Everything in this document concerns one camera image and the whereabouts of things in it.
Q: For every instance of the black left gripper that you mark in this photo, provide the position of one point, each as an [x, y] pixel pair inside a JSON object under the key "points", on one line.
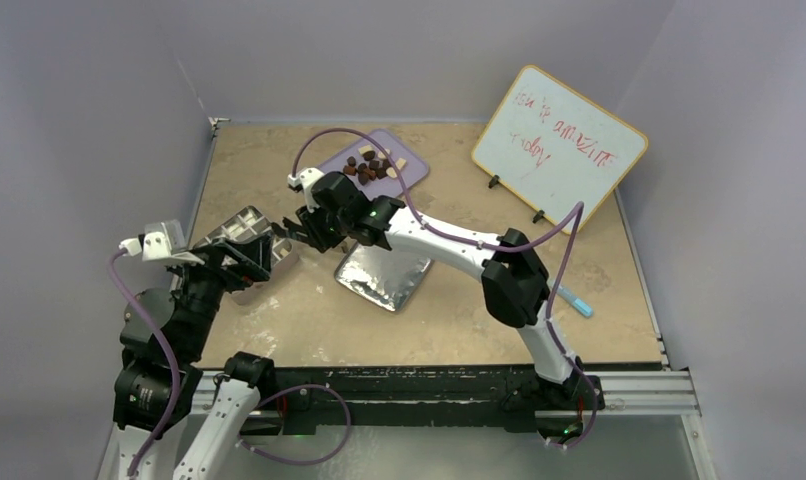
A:
{"points": [[251, 255]]}

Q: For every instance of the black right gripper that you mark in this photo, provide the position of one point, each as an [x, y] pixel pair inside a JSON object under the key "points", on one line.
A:
{"points": [[310, 218]]}

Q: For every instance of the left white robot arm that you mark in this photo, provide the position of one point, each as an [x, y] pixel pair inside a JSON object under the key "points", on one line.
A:
{"points": [[164, 335]]}

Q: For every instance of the silver square tin lid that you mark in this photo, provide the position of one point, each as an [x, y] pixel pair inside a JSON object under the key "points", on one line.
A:
{"points": [[386, 279]]}

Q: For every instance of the yellow framed whiteboard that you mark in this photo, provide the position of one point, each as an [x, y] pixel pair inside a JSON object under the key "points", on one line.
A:
{"points": [[553, 148]]}

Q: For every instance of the light blue marker pen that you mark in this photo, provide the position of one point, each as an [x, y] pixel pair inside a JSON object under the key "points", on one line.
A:
{"points": [[583, 308]]}

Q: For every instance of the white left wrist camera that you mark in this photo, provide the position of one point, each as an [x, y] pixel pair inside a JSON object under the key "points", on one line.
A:
{"points": [[162, 242]]}

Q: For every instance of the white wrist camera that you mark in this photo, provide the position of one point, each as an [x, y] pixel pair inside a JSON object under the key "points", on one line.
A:
{"points": [[304, 179], [162, 242]]}

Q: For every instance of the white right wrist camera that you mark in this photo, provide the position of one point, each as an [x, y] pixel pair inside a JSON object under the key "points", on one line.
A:
{"points": [[304, 179]]}

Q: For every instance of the aluminium frame rail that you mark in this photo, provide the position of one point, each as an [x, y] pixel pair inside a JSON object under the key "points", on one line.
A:
{"points": [[502, 386]]}

